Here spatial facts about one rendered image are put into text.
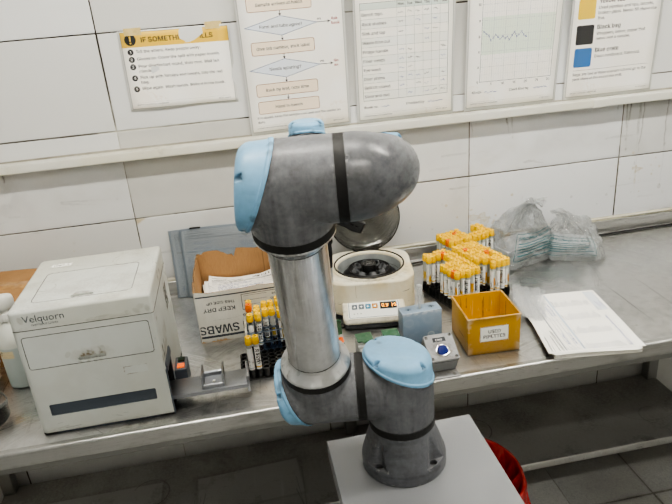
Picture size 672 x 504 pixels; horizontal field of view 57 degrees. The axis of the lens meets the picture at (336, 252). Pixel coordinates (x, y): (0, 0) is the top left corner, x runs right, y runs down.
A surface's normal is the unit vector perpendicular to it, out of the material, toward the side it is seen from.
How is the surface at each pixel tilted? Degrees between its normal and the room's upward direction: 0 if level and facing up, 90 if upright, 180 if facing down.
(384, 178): 83
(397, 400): 89
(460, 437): 1
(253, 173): 60
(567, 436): 0
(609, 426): 0
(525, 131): 90
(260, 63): 93
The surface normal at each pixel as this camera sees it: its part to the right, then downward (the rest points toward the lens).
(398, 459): -0.19, 0.10
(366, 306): -0.06, -0.67
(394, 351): 0.04, -0.92
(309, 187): 0.00, 0.25
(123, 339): 0.18, 0.36
